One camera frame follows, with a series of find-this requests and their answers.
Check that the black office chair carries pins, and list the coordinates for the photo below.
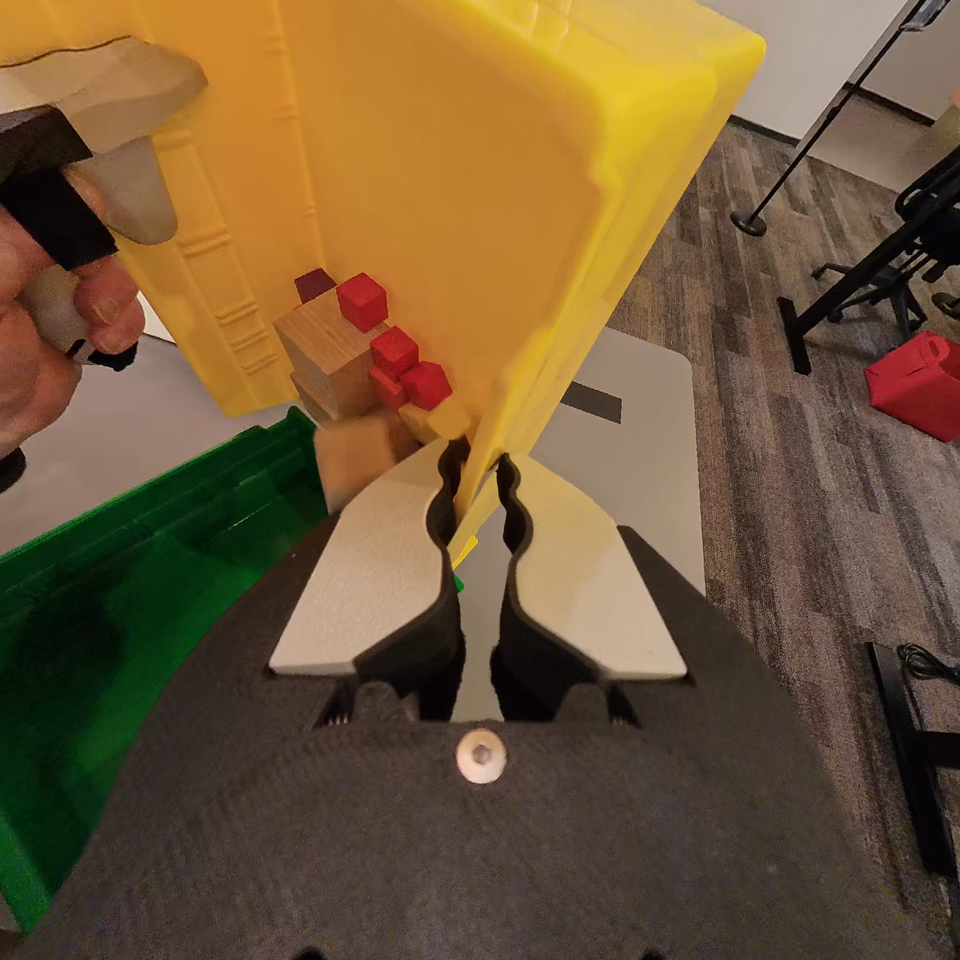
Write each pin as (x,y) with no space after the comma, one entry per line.
(892,289)

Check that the black table leg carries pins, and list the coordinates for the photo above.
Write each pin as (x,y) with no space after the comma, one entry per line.
(919,765)

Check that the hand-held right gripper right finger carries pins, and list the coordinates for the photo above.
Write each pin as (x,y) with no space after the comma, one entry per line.
(585,585)

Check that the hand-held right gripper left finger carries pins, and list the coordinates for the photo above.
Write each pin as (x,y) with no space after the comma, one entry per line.
(360,577)

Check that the yellow plastic box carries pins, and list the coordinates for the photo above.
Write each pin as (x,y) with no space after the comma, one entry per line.
(450,187)

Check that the person's left hand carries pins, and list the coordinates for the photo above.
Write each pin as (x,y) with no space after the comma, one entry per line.
(30,375)

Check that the green plastic box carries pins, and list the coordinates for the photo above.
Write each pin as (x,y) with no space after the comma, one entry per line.
(112,637)

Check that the black sign stand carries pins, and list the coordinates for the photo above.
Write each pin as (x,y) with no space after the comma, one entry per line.
(750,221)

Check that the black tape strip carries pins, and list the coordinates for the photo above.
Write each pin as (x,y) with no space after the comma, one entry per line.
(592,403)

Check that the red bag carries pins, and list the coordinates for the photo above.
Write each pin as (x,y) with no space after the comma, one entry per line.
(915,386)

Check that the black desk frame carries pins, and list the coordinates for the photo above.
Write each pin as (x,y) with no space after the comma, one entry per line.
(840,292)

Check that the pile of wooden cubes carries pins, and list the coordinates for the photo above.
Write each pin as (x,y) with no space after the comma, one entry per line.
(330,352)

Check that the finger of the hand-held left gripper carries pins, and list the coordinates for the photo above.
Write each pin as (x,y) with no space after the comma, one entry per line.
(112,82)

